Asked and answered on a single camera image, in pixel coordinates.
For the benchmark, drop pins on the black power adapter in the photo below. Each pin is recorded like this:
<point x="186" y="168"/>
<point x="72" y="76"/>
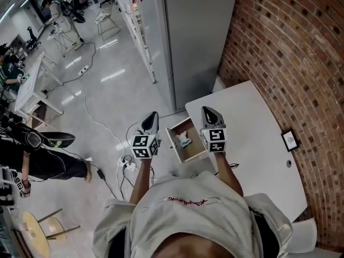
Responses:
<point x="101" y="173"/>

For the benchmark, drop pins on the round wooden table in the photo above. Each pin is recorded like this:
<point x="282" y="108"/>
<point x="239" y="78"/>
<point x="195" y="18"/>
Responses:
<point x="35" y="232"/>

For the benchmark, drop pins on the person's left forearm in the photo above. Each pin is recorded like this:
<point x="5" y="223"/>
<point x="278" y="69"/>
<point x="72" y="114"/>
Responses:
<point x="141" y="179"/>

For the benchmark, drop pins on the white plastic bag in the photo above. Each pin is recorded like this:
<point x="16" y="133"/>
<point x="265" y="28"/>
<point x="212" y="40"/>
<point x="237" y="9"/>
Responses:
<point x="184" y="138"/>

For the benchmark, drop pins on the white folding stand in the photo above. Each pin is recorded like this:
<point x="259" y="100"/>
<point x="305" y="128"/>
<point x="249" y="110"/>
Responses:
<point x="57" y="34"/>

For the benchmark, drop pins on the white wooden drawer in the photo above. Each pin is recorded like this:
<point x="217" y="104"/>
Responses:
<point x="194" y="150"/>

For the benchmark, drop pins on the long white power strip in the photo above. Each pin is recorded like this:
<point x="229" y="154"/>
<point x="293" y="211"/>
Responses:
<point x="84" y="70"/>

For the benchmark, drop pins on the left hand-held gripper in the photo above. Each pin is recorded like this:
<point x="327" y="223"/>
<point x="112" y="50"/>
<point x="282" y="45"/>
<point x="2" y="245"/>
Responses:
<point x="143" y="145"/>

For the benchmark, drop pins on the person's right forearm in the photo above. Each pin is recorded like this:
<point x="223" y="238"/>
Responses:
<point x="228" y="173"/>

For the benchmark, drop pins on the white shelf unit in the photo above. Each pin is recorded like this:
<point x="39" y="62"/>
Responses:
<point x="134" y="23"/>

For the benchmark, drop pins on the grey metal cabinet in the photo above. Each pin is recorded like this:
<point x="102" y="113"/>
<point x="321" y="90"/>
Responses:
<point x="193" y="36"/>

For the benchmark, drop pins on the white table with green logo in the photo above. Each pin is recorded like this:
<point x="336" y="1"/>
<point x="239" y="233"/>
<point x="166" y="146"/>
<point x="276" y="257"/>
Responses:
<point x="29" y="87"/>

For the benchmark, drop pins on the person's grey t-shirt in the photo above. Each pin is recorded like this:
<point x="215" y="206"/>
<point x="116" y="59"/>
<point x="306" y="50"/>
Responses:
<point x="193" y="219"/>

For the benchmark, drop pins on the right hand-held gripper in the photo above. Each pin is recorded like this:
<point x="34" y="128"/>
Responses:
<point x="215" y="140"/>

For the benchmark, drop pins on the white chair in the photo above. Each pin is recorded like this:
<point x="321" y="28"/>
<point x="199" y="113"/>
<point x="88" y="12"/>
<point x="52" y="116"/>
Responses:
<point x="303" y="235"/>

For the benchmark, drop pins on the black picture frame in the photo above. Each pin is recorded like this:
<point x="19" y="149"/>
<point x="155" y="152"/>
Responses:
<point x="290" y="140"/>

